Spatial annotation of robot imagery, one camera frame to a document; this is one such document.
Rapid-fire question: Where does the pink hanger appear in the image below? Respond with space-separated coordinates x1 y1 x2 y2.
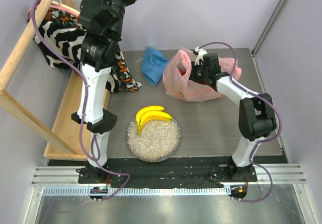
27 4 81 21

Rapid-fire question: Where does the aluminium corner post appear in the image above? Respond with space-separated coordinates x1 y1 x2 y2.
251 0 300 56

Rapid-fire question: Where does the blue bucket hat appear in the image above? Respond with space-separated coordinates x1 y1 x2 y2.
141 46 169 86

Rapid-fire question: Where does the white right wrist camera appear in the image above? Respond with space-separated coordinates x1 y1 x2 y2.
193 47 208 66

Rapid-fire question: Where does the aluminium rail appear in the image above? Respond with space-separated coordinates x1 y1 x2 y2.
32 164 306 199

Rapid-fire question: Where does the black white orange patterned cloth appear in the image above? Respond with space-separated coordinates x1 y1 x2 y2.
39 19 142 93

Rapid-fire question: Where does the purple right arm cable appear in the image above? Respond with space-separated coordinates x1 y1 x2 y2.
198 41 282 204

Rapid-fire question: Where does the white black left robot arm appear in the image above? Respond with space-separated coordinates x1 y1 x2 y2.
71 0 137 184

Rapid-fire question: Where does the red fake dragon fruit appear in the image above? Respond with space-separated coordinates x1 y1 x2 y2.
178 68 187 76

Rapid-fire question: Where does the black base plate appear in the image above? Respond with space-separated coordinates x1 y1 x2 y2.
76 157 258 189

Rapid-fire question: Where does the yellow fake banana bunch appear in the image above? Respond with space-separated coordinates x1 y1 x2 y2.
135 106 173 135

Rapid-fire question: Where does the pink plastic bag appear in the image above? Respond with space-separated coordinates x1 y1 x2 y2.
162 48 242 102

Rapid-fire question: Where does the wooden rack frame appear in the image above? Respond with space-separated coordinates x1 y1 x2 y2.
1 0 86 163

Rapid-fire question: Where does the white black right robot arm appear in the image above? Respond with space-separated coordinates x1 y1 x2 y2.
190 49 277 181

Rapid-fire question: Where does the speckled round plate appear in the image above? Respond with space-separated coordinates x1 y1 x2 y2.
126 119 181 163

